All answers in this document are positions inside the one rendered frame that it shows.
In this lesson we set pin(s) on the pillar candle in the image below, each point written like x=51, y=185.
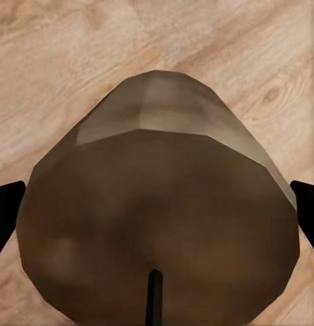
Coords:
x=159, y=208

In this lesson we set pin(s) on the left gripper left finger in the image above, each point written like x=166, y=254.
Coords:
x=10, y=197

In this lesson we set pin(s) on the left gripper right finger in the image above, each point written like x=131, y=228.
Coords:
x=305, y=207

